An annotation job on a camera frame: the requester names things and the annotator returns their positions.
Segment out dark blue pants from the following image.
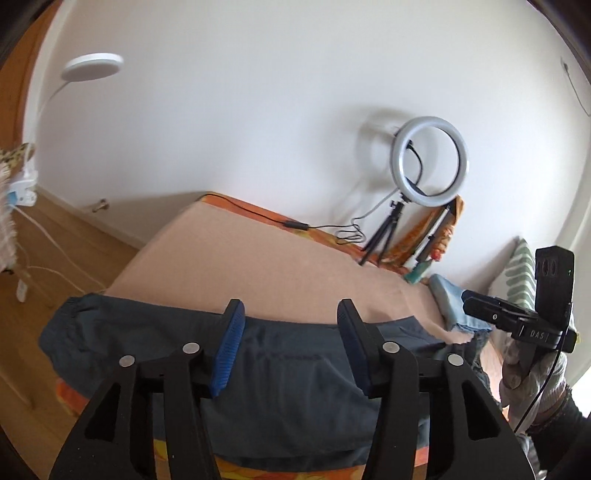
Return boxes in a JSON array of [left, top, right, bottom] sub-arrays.
[[39, 295, 481, 472]]

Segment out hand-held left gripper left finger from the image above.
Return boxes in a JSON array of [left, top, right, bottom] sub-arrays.
[[48, 299, 245, 480]]

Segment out black wall cable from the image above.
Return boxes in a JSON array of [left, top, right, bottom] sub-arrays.
[[561, 58, 591, 116]]

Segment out white clip-on lamp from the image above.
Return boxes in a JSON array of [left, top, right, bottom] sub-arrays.
[[7, 53, 124, 208]]

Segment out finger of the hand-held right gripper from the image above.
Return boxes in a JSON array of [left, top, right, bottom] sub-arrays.
[[462, 290, 541, 332]]

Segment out white ring light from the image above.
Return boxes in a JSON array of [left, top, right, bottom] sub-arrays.
[[390, 115, 469, 204]]

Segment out pink blanket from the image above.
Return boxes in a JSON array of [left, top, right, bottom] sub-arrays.
[[104, 203, 504, 354]]

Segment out black ring light tripod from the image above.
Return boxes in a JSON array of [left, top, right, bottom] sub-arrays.
[[358, 196, 407, 267]]

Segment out black tripod leg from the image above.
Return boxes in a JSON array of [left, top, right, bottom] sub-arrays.
[[413, 203, 455, 268]]

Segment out person's right forearm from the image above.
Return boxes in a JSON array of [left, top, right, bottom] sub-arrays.
[[508, 385, 591, 462]]

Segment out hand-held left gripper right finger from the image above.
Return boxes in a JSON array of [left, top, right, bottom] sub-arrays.
[[337, 299, 548, 480]]

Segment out green striped pillow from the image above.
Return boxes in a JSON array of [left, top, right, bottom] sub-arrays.
[[487, 237, 539, 315]]

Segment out black ring light cable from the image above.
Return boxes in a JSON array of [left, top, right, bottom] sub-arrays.
[[201, 138, 430, 245]]

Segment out white power cable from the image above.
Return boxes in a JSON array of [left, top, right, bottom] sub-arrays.
[[9, 208, 107, 303]]

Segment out person's right hand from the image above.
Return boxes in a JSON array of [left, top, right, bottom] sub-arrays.
[[501, 336, 570, 418]]

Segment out spotted beige cloth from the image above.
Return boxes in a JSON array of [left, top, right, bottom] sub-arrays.
[[0, 143, 37, 178]]

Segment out colourful scarf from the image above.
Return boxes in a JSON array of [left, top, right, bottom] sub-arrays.
[[392, 196, 465, 284]]

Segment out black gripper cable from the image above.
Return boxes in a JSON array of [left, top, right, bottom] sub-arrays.
[[510, 300, 575, 432]]

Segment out folded light blue jeans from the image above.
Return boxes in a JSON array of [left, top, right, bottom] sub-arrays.
[[427, 273, 495, 333]]

